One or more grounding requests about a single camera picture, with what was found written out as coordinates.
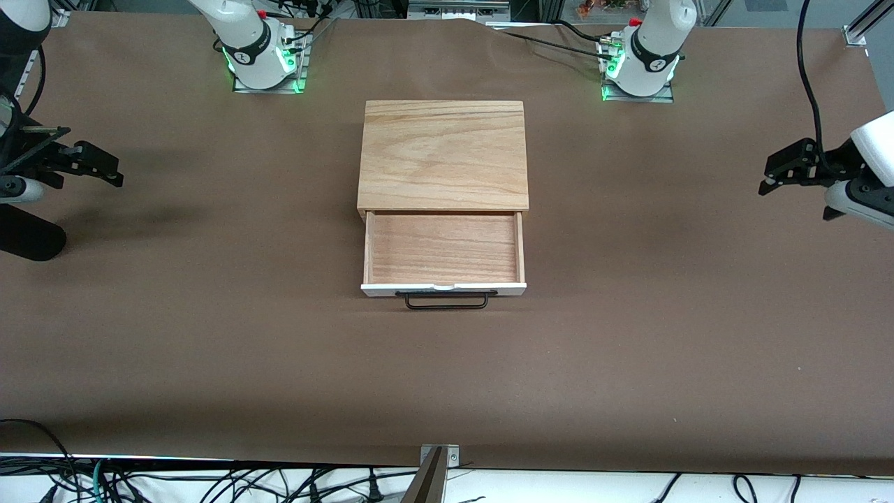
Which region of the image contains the white-front drawer with black handle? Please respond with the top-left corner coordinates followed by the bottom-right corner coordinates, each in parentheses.
top-left (360, 210), bottom-right (527, 310)

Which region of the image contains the light wooden drawer cabinet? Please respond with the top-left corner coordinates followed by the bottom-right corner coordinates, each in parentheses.
top-left (358, 99), bottom-right (529, 219)

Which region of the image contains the black rounded blurry object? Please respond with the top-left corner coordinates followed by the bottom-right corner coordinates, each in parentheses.
top-left (0, 201), bottom-right (68, 263)

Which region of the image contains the brown paper table cover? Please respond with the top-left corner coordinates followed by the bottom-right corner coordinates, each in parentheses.
top-left (0, 10), bottom-right (894, 477)

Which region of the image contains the grey slanted strut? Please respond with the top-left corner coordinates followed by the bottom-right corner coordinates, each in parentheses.
top-left (402, 447), bottom-right (448, 503)

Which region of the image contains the aluminium profile corner post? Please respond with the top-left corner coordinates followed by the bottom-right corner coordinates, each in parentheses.
top-left (844, 0), bottom-right (894, 48)

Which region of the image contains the aluminium profile rail with bracket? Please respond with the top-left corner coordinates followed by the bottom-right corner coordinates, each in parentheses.
top-left (13, 8), bottom-right (71, 102)

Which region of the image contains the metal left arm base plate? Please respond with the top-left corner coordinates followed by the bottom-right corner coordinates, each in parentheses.
top-left (602, 38), bottom-right (675, 103)

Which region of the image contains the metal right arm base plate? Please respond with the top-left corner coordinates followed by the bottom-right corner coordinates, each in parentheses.
top-left (233, 35), bottom-right (308, 94)

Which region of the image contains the short black table cable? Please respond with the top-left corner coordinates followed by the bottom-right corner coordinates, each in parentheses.
top-left (555, 20), bottom-right (615, 44)

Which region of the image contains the black looped floor cable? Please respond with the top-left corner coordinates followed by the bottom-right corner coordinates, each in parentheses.
top-left (0, 418), bottom-right (78, 503)

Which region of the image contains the long black table cable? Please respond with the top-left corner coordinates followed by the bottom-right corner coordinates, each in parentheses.
top-left (497, 29), bottom-right (610, 59)

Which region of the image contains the silver metal frame box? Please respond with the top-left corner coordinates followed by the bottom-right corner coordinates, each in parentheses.
top-left (407, 0), bottom-right (512, 22)

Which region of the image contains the silver metal edge bracket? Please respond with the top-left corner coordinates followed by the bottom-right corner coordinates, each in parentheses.
top-left (420, 444), bottom-right (460, 467)

